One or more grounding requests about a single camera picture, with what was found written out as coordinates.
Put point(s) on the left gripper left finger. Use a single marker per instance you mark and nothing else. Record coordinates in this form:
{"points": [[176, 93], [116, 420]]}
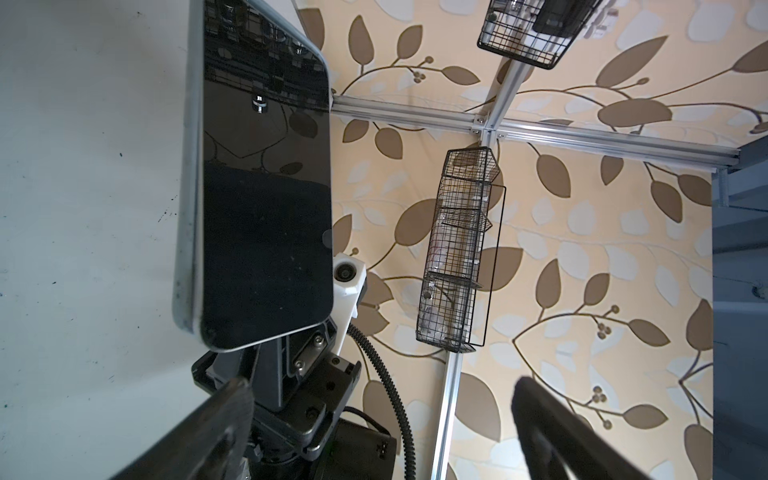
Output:
{"points": [[208, 444]]}

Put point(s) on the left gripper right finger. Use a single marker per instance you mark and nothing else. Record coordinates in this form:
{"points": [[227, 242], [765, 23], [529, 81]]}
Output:
{"points": [[555, 442]]}

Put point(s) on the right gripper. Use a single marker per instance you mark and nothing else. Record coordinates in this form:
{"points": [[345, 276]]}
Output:
{"points": [[300, 388]]}

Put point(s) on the back wall wire basket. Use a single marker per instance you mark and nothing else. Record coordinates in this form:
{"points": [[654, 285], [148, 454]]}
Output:
{"points": [[507, 31]]}

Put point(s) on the black phone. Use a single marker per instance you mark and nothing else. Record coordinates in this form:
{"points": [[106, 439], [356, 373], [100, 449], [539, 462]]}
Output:
{"points": [[254, 258]]}

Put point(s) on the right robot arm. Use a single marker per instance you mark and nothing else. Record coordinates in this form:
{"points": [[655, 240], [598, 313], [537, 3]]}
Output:
{"points": [[360, 446]]}

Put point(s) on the wall wire basket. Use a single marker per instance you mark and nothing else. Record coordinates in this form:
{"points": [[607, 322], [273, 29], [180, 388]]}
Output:
{"points": [[451, 278], [507, 31]]}

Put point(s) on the right wall wire basket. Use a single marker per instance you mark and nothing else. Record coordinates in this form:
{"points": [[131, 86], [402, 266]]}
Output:
{"points": [[451, 278]]}

